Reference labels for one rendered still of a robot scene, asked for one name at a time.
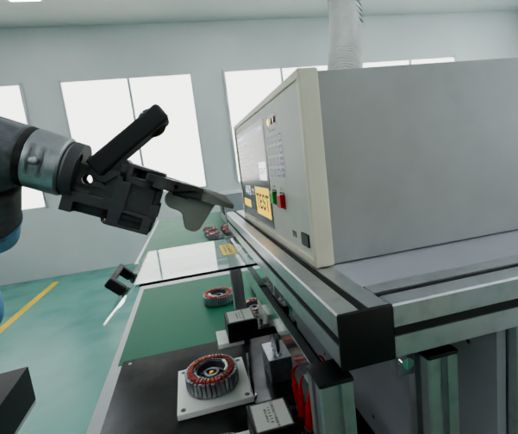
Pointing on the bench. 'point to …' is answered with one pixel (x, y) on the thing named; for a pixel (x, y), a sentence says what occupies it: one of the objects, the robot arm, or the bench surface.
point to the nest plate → (193, 408)
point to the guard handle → (117, 280)
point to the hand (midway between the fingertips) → (226, 199)
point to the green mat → (177, 317)
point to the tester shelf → (408, 292)
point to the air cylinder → (276, 365)
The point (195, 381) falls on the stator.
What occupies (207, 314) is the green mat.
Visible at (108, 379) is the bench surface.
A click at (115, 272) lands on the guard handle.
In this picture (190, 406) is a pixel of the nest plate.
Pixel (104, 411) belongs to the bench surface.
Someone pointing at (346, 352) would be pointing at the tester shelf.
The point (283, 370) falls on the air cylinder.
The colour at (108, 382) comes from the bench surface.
